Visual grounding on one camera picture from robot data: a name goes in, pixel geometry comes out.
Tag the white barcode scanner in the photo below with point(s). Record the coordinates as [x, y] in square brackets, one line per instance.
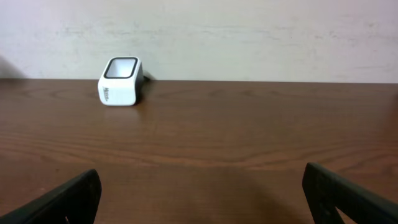
[121, 82]

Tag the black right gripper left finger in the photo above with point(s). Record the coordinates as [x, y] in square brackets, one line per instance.
[75, 201]

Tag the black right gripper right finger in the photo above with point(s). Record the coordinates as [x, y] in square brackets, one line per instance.
[327, 194]

